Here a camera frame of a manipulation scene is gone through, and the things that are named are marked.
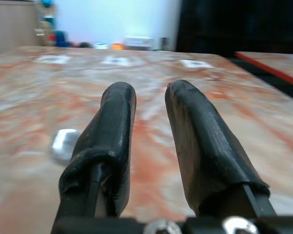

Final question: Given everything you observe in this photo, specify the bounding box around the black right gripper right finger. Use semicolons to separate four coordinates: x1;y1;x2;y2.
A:
165;79;277;218

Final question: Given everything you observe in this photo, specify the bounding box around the wooden cabinet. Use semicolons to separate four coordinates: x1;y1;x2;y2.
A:
0;1;41;58

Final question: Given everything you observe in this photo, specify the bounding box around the table with red edge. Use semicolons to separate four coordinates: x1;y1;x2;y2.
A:
235;51;293;90

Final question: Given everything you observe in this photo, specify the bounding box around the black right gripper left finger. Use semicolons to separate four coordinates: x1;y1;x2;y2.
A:
51;81;137;229

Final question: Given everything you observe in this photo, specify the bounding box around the dark cabinet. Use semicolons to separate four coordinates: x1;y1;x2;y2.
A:
176;0;293;57

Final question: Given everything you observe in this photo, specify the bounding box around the blue and red toy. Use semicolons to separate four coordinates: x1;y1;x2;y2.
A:
47;30;71;47

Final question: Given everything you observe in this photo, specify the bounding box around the white box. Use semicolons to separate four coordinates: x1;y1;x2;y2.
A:
123;36;154;49

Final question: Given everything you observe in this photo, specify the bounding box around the silver metal object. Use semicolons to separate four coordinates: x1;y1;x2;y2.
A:
48;128;82;165

